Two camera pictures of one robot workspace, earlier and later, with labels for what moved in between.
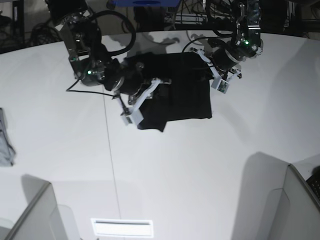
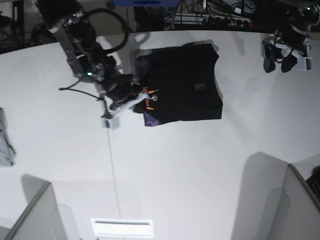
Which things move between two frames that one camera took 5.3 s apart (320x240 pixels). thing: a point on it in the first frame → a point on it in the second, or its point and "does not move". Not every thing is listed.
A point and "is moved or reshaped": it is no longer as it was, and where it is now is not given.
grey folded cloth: x=7 y=153 does not move
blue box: x=148 y=3 does not move
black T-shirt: x=183 y=92 is moved or reshaped
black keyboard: x=314 y=182 does not move
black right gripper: x=226 y=58 → x=295 y=38
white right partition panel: x=296 y=209 does not move
